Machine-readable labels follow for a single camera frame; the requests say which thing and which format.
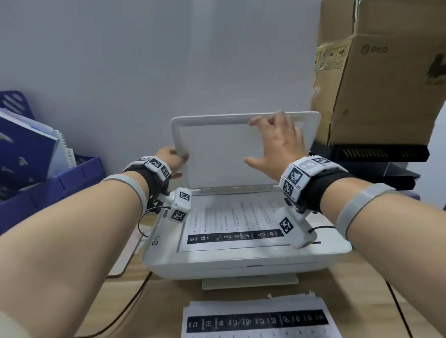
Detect stack of printed paper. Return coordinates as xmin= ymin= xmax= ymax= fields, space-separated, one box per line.
xmin=181 ymin=292 xmax=344 ymax=338

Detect blue file tray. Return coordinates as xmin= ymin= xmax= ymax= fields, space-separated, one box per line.
xmin=0 ymin=90 xmax=107 ymax=236

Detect person's left hand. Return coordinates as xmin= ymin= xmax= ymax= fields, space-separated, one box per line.
xmin=154 ymin=146 xmax=191 ymax=180

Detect white printer scanner lid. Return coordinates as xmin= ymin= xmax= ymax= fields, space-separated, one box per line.
xmin=170 ymin=111 xmax=322 ymax=191

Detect person's right hand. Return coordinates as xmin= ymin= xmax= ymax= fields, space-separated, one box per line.
xmin=243 ymin=110 xmax=308 ymax=182

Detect white printer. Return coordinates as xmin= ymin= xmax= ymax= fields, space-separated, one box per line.
xmin=142 ymin=185 xmax=353 ymax=290

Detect person's right forearm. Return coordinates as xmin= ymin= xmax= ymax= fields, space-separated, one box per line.
xmin=319 ymin=178 xmax=446 ymax=338

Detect blue book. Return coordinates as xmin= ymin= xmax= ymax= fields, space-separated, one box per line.
xmin=0 ymin=111 xmax=60 ymax=191

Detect black power cable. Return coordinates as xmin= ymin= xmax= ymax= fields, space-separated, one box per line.
xmin=75 ymin=270 xmax=154 ymax=338
xmin=384 ymin=278 xmax=414 ymax=338

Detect brown cardboard box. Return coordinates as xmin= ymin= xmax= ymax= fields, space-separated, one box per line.
xmin=309 ymin=0 xmax=446 ymax=147

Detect black printer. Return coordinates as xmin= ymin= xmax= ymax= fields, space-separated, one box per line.
xmin=309 ymin=140 xmax=430 ymax=191

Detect white wrist camera with markers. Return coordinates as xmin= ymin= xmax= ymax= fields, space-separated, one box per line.
xmin=157 ymin=187 xmax=193 ymax=224
xmin=273 ymin=205 xmax=318 ymax=250

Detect person's left forearm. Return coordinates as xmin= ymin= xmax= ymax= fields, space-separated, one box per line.
xmin=0 ymin=170 xmax=151 ymax=338

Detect black wristband with marker cubes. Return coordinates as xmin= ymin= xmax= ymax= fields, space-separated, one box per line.
xmin=279 ymin=156 xmax=357 ymax=214
xmin=122 ymin=156 xmax=173 ymax=213

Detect printed paper sheet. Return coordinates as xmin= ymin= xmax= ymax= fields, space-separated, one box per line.
xmin=178 ymin=194 xmax=297 ymax=253

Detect white spiral notebook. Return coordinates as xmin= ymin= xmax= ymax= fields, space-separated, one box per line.
xmin=45 ymin=130 xmax=77 ymax=179

